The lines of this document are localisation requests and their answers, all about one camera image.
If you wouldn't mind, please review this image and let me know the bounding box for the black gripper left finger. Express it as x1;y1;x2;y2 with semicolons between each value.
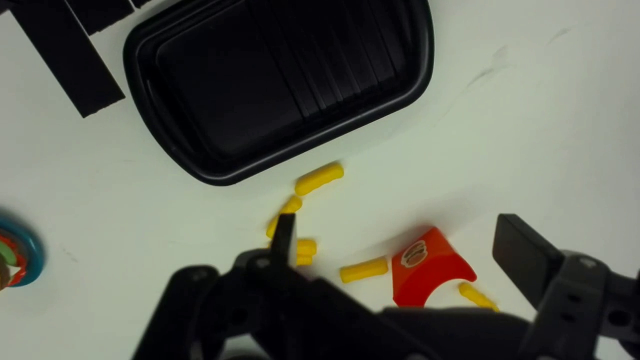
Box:
268;212;298;267

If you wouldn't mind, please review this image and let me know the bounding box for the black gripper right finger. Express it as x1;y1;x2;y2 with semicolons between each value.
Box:
492;212;640;360

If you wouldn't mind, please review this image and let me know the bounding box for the yellow toy fry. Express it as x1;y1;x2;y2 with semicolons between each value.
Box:
294;160;345;198
263;193;306;239
456;279;500;313
292;235;319;267
338;255;390;286

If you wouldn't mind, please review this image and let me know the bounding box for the orange fries container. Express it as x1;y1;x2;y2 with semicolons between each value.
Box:
390;225;479;309

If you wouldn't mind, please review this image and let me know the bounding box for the black plastic tray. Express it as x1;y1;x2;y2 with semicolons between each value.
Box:
122;0;435;187

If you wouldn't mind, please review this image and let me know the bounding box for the teal toy plate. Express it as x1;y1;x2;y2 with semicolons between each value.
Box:
0;207;48;289

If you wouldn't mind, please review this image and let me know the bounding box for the toy burger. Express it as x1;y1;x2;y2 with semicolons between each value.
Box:
0;228;29;292

